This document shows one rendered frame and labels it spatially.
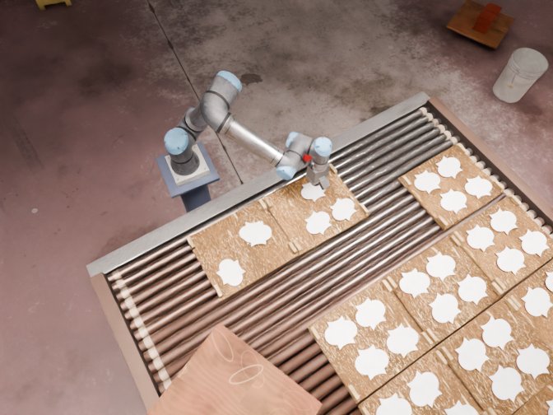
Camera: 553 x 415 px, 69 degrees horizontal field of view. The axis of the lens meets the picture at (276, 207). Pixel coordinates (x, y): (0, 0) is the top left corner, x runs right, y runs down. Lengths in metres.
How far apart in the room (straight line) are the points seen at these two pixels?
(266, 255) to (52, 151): 2.32
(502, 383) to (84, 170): 3.03
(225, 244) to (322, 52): 2.63
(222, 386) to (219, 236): 0.67
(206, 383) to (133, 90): 2.82
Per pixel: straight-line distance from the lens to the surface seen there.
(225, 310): 1.85
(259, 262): 1.89
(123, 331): 1.89
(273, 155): 1.67
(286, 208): 2.00
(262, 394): 1.67
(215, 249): 1.92
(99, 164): 3.51
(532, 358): 2.10
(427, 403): 1.88
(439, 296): 1.99
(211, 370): 1.69
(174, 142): 2.01
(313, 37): 4.28
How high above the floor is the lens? 2.71
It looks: 62 degrees down
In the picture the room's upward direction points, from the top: 3 degrees clockwise
